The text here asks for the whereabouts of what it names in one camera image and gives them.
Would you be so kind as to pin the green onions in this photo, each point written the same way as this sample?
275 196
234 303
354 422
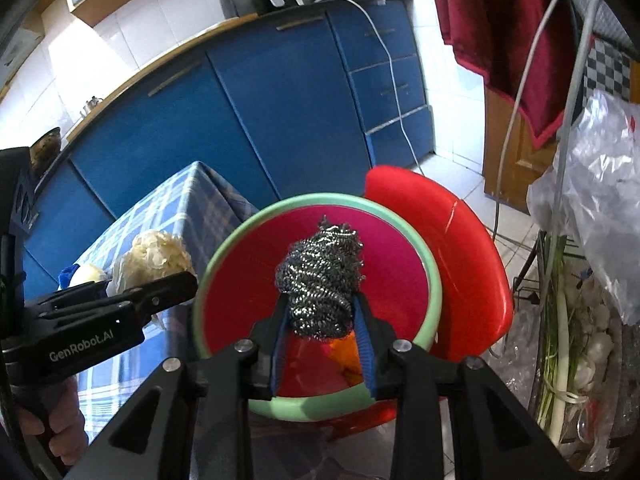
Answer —
562 330

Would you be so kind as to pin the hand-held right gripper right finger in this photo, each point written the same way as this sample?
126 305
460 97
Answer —
363 347

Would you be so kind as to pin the person's left hand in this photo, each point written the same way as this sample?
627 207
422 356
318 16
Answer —
70 420

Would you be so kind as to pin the translucent white plastic bag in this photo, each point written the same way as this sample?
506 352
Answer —
600 185

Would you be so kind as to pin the white metal rack frame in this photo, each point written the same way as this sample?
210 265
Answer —
579 65

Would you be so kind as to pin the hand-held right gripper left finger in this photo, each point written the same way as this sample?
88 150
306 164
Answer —
280 332

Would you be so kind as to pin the clear plastic bag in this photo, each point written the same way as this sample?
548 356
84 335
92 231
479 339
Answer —
600 435

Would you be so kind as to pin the blue kitchen cabinets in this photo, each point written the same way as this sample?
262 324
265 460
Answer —
260 110

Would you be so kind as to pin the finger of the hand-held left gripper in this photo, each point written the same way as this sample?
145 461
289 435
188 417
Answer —
165 292
70 296

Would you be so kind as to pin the pile of garlic bulbs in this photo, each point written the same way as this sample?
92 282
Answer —
595 340

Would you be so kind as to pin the wooden door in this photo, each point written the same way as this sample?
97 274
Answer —
520 160

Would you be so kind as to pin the dark wok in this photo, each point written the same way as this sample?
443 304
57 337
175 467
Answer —
46 152

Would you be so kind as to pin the pale yellow wrapper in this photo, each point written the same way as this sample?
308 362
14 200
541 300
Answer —
155 255

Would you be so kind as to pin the steel wool scourer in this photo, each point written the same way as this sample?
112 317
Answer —
320 280

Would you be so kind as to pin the red plastic stool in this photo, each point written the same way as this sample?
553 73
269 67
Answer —
465 270

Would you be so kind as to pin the steel kettle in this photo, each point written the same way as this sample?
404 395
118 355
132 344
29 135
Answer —
91 106

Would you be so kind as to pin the blue plaid tablecloth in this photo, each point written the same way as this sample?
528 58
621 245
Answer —
165 195

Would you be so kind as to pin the black white checkered cloth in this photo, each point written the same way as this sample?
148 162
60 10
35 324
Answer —
607 67

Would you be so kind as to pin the red basin with green rim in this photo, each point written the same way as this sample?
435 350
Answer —
240 285

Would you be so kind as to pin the white onion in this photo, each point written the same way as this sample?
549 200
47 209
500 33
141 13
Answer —
90 274

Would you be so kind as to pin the orange peel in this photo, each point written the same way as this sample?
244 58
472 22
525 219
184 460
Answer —
345 355

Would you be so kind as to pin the dark red towel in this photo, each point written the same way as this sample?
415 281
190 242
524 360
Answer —
500 25

